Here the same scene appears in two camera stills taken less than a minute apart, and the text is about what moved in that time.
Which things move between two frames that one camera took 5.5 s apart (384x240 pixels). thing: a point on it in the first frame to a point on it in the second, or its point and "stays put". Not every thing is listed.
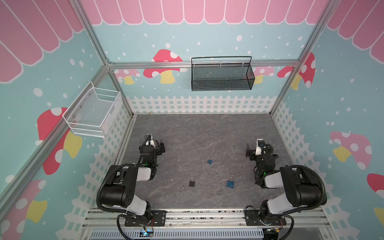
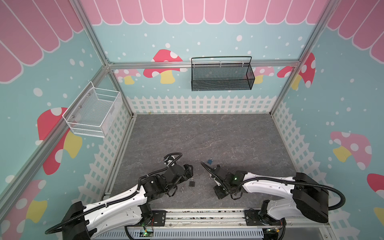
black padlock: (192, 182) stays put
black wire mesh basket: (218, 73) stays put
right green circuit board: (273, 230) stays put
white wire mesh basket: (94, 111) stays put
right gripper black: (250, 151) to (218, 173)
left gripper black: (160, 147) to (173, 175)
